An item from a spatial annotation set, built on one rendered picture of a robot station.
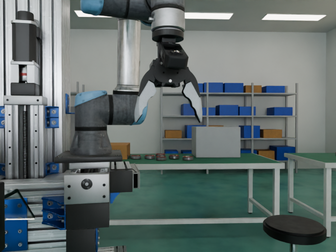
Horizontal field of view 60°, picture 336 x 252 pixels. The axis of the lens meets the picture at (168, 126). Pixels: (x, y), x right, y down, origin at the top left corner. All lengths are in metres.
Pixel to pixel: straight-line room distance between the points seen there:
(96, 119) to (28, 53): 0.36
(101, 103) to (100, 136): 0.12
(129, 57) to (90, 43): 6.20
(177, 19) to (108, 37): 6.61
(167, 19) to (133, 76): 0.48
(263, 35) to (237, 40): 0.64
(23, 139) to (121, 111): 0.39
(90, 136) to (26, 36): 0.45
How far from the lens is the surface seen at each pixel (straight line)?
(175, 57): 0.56
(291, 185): 4.04
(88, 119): 1.06
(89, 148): 1.05
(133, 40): 1.11
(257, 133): 6.75
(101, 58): 7.16
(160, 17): 0.66
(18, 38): 1.25
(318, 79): 8.03
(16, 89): 1.22
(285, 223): 1.92
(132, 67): 1.10
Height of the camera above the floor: 1.16
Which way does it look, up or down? 1 degrees down
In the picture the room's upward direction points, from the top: straight up
